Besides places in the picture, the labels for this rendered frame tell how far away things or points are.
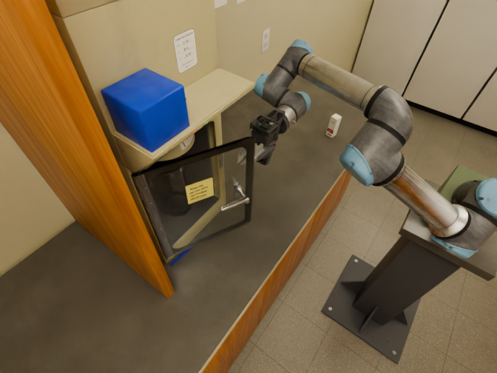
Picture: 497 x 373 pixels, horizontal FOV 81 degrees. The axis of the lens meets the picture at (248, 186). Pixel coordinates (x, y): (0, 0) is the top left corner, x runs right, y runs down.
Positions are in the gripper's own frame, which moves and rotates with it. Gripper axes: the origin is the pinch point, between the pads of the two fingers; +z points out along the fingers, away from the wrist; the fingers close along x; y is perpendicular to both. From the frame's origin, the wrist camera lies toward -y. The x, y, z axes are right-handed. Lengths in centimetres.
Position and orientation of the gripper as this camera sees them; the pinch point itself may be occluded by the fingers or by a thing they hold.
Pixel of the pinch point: (241, 162)
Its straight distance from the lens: 84.2
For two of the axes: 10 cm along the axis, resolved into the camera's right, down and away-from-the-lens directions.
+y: 0.3, -6.4, -7.6
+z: -5.9, 6.1, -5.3
